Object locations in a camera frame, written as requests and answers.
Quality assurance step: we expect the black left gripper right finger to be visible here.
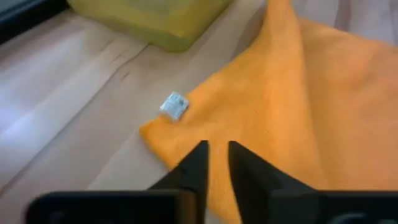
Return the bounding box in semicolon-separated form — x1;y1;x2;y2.
228;140;398;224

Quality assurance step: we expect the orange microfiber towel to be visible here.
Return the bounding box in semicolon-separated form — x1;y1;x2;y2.
139;0;398;224

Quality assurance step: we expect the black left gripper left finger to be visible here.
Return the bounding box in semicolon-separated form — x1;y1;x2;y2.
24;139;210;224

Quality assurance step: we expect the yellow-green plastic bin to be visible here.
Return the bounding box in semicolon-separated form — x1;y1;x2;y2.
67;0;234;53

